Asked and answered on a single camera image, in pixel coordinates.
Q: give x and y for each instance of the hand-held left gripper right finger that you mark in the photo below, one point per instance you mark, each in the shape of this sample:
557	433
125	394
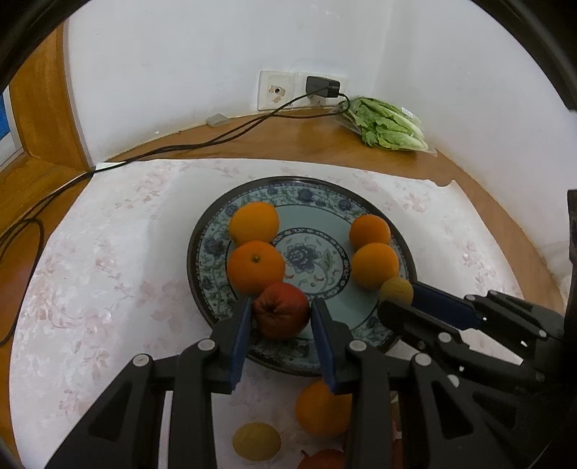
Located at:
324	347

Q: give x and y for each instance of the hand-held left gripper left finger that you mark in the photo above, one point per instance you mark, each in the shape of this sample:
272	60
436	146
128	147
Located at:
239	342

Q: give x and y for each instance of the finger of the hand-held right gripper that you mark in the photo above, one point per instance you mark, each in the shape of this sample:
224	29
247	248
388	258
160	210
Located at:
441	302
410	322

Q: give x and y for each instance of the small yellow-green lemon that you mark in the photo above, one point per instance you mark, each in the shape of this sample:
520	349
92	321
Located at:
396	291
256	441

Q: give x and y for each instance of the orange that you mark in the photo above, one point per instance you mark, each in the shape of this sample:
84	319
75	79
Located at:
369	231
255	266
323	408
375	265
254	222

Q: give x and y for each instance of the blue patterned ceramic plate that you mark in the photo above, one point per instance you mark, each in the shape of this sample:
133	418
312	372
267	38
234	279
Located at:
311	264

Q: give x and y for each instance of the white floral tablecloth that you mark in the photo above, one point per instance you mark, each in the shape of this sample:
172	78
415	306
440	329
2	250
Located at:
112	270

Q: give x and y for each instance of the bagged romaine lettuce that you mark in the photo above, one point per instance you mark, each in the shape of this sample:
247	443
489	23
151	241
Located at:
387	128

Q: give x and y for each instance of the small grey block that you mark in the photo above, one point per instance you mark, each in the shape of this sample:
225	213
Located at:
217	120

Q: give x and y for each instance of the black charger plug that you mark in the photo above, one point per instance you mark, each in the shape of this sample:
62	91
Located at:
322	86

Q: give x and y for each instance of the white window sash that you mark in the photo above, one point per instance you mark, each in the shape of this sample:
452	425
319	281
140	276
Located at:
12	151

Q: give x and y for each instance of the window pane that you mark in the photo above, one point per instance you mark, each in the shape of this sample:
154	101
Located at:
2	117

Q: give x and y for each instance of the white wall socket with hole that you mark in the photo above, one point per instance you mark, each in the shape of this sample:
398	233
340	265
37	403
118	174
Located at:
276	90

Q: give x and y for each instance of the wooden window frame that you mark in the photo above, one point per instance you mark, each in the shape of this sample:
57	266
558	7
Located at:
49	112

